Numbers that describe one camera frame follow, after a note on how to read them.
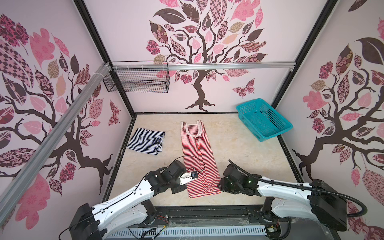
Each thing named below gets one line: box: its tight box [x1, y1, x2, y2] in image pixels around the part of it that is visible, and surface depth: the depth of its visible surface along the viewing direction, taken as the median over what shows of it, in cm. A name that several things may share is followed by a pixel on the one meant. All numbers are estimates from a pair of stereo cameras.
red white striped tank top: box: [181, 120, 222, 199], surface depth 94 cm
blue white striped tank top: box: [127, 127, 165, 156], surface depth 102 cm
